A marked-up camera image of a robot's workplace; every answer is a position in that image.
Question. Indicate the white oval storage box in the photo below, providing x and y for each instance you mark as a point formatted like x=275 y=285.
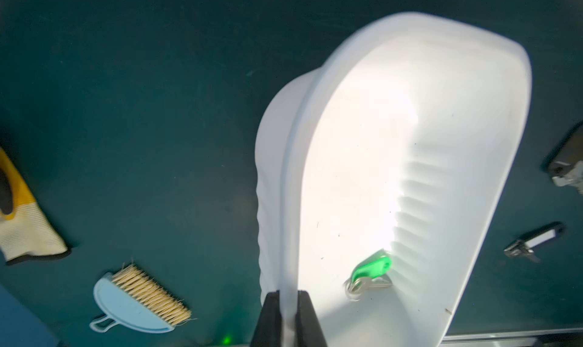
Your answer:
x=402 y=140

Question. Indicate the front aluminium rail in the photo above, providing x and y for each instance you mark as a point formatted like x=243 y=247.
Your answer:
x=564 y=337

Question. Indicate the bright green tag key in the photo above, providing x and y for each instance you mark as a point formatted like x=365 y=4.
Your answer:
x=370 y=274

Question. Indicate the black glove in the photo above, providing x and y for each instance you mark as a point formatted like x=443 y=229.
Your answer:
x=26 y=233

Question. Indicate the blue brush with bristles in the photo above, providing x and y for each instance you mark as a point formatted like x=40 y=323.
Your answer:
x=132 y=299

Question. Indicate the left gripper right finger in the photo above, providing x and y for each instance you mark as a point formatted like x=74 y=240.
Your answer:
x=308 y=330

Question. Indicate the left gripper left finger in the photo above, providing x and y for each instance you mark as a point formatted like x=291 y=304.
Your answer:
x=268 y=331

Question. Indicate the black tag key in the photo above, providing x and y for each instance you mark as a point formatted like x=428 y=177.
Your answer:
x=525 y=245
x=565 y=169

